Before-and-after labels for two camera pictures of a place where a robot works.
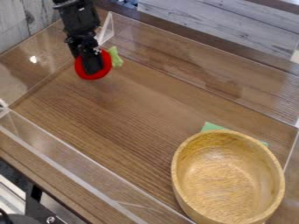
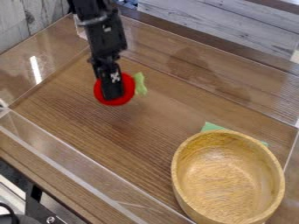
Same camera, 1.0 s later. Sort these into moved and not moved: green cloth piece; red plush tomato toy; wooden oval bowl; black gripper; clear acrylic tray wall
Moved: black gripper; red plush tomato toy
Not moved: green cloth piece; wooden oval bowl; clear acrylic tray wall
